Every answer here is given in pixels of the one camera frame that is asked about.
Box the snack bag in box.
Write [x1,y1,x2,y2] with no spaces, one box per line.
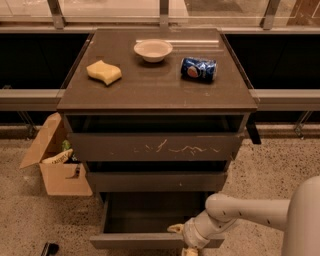
[42,149,73,164]

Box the yellow sponge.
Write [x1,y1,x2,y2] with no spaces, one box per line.
[86,60,122,86]

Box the metal window railing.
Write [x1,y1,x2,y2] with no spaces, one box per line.
[0,0,320,111]

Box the blue Pepsi can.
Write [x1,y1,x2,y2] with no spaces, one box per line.
[181,57,217,82]

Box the white bowl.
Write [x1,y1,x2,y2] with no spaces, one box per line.
[134,39,173,63]

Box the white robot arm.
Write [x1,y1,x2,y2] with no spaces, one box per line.
[167,176,320,256]

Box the cardboard box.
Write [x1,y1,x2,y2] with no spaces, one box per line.
[20,113,92,196]

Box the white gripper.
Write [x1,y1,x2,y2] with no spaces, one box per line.
[167,218,210,256]

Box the scratched top drawer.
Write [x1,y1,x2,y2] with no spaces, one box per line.
[66,115,246,163]

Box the dark grey drawer cabinet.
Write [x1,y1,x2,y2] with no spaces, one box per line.
[56,27,263,251]

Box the small black floor object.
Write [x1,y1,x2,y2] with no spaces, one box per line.
[41,243,59,256]

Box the green item in box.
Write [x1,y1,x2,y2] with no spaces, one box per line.
[62,140,71,151]

